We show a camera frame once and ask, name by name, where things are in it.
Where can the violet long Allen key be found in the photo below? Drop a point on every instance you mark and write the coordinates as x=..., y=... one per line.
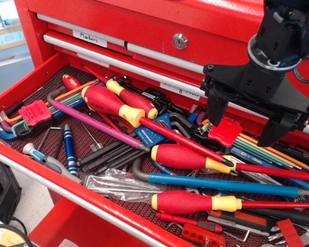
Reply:
x=95, y=123

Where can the black plastic crate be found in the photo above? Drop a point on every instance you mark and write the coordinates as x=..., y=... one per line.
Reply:
x=10, y=193

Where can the red holder rainbow keys left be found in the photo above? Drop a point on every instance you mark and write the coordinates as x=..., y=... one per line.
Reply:
x=37, y=115

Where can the clear plastic bag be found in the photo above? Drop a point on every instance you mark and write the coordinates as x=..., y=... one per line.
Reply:
x=121, y=185

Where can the blue hex key holder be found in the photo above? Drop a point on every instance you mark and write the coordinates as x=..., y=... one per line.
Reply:
x=150, y=137

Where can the red holder rainbow keys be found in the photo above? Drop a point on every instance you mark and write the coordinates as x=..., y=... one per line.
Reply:
x=228, y=138
x=37, y=115

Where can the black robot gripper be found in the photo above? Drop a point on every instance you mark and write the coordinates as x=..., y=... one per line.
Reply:
x=261, y=85

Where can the blue long Allen key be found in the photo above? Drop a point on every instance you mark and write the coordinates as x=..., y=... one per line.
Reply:
x=228, y=185

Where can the slim red yellow screwdriver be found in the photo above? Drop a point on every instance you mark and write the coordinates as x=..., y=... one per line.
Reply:
x=130, y=98

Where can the red holder rainbow keys right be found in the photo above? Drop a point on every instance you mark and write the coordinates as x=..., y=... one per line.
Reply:
x=228, y=138

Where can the small red screwdriver handle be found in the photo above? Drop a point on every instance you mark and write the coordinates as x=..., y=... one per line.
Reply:
x=70, y=82

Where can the thin red screwdriver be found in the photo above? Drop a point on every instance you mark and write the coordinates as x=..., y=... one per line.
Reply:
x=210, y=226

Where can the silver cabinet lock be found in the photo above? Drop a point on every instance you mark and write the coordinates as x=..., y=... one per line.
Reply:
x=180, y=41

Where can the red black utility knife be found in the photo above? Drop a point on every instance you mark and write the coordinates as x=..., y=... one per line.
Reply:
x=243, y=219

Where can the white Markers label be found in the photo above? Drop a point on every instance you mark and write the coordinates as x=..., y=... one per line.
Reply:
x=89, y=38

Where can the red yellow screwdriver lower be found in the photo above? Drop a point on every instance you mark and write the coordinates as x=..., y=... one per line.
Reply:
x=183, y=202

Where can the black hex key bundle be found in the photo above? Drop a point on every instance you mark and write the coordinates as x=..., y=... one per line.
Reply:
x=112, y=153

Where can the blue precision screwdriver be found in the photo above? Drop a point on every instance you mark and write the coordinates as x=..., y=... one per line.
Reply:
x=70, y=154

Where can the large red yellow screwdriver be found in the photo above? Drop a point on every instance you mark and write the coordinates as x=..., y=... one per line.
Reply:
x=101, y=99

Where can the red bit holder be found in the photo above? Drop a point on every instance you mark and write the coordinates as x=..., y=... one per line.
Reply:
x=201, y=236

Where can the white drawer label right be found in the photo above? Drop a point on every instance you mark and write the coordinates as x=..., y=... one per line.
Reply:
x=179, y=91

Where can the grey blue handled screwdriver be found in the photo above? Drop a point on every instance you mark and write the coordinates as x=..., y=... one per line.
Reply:
x=49, y=162

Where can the blue 10mm Allen key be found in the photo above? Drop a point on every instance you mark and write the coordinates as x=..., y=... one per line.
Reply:
x=270, y=164

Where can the red yellow screwdriver middle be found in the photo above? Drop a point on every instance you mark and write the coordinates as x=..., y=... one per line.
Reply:
x=180, y=157

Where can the red tool chest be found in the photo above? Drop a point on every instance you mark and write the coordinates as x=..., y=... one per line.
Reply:
x=139, y=37

